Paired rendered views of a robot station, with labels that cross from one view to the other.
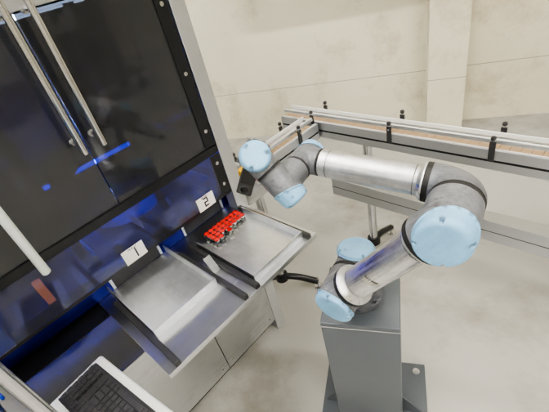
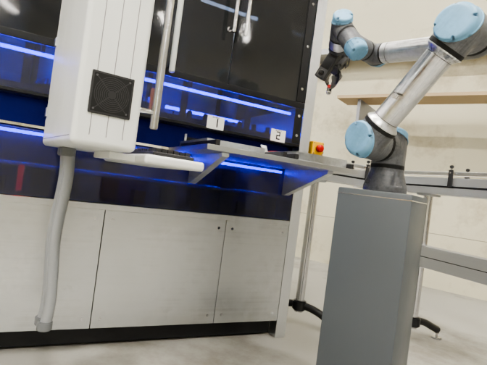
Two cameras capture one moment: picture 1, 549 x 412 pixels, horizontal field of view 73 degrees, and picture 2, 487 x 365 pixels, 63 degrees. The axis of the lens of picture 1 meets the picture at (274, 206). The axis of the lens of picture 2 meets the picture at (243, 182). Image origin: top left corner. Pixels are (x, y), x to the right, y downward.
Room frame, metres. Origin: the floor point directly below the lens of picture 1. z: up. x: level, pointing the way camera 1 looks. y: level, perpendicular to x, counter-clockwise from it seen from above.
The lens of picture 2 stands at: (-0.69, -0.01, 0.74)
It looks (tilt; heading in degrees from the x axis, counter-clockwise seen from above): 1 degrees up; 12
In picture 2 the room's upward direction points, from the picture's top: 7 degrees clockwise
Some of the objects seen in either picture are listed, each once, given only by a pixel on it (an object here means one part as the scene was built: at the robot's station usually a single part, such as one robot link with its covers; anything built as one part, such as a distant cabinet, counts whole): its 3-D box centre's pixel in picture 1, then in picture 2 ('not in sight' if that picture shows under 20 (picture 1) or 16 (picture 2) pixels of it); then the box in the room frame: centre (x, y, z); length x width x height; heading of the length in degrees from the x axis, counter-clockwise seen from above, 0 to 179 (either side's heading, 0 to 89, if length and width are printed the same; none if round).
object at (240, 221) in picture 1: (229, 230); not in sight; (1.21, 0.20, 0.91); 0.18 x 0.02 x 0.05; 129
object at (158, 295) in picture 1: (160, 285); (219, 148); (1.00, 0.47, 0.90); 0.34 x 0.26 x 0.04; 39
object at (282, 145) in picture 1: (269, 152); (336, 169); (1.76, -0.05, 0.92); 0.69 x 0.15 x 0.16; 129
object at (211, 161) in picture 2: not in sight; (206, 169); (0.89, 0.48, 0.80); 0.34 x 0.03 x 0.13; 39
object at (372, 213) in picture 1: (370, 196); (420, 260); (1.77, -0.57, 0.46); 0.09 x 0.09 x 0.77; 39
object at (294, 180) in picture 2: not in sight; (305, 184); (1.20, 0.09, 0.80); 0.34 x 0.03 x 0.13; 39
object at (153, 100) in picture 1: (136, 93); (275, 35); (1.24, 0.34, 1.51); 0.43 x 0.01 x 0.59; 129
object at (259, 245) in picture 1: (247, 240); (298, 160); (1.13, 0.13, 0.90); 0.34 x 0.26 x 0.04; 39
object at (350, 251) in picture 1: (356, 261); (388, 146); (0.82, -0.20, 0.96); 0.13 x 0.12 x 0.14; 141
